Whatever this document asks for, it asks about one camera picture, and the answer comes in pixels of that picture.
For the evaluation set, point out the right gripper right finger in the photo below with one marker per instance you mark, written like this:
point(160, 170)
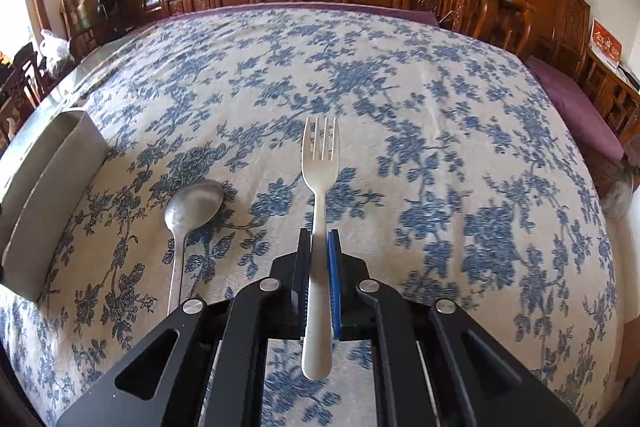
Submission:
point(433, 365)

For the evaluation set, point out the metal spoon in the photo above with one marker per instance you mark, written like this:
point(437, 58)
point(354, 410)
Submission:
point(189, 209)

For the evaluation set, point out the wooden chair with black bag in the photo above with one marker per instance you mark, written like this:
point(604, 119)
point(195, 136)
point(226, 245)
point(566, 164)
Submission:
point(24, 89)

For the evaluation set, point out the purple armchair cushion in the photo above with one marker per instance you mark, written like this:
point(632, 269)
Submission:
point(582, 119)

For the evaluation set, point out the purple sofa cushion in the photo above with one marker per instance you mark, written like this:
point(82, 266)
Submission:
point(425, 18)

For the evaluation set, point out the carved wooden armchair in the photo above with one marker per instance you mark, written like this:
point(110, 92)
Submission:
point(557, 32)

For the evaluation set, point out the white plastic fork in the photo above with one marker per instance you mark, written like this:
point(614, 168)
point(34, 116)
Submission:
point(320, 159)

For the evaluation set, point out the metal rectangular tray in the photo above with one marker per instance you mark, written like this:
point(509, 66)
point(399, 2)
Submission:
point(43, 194)

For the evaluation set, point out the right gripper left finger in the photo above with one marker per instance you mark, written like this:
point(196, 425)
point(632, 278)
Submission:
point(205, 363)

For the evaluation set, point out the blue floral tablecloth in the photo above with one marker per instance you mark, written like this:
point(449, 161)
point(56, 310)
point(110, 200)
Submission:
point(458, 179)

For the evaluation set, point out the red gift box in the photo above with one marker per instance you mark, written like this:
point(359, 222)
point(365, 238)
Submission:
point(602, 43)

